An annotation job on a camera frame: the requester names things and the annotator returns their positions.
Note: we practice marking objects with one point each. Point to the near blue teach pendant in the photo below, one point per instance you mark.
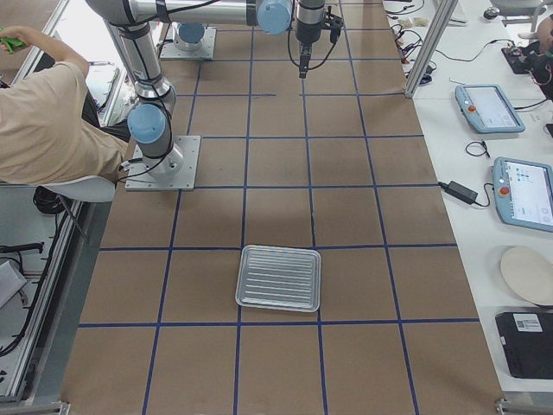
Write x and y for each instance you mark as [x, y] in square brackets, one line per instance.
[523, 193]

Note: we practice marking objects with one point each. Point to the black flat box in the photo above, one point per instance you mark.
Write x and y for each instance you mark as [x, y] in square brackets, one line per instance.
[526, 338]

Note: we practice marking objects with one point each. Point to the beige round plate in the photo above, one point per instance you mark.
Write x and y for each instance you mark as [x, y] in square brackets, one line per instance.
[528, 274]

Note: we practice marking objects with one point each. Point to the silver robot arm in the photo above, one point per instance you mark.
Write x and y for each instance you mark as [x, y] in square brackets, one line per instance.
[189, 36]
[240, 82]

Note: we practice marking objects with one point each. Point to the aluminium frame post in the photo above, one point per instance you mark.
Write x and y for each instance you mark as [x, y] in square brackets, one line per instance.
[435, 31]

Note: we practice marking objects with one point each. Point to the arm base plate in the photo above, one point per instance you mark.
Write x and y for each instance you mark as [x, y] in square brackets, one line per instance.
[177, 170]
[175, 48]

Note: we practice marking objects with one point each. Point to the blue teach pendant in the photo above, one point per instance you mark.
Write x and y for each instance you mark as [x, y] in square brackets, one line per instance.
[487, 109]
[523, 193]

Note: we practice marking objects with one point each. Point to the far blue teach pendant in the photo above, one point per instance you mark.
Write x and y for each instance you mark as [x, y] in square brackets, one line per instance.
[487, 109]

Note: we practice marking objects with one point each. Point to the black power adapter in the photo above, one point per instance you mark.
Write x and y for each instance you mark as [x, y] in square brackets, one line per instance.
[459, 192]

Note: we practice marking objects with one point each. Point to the seated person beige shirt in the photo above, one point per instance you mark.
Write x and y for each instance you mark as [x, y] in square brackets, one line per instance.
[50, 130]

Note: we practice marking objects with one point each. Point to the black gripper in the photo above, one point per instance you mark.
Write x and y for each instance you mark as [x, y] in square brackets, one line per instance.
[307, 33]

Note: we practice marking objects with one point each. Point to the green handled reach stick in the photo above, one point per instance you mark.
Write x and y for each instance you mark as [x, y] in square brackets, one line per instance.
[11, 39]

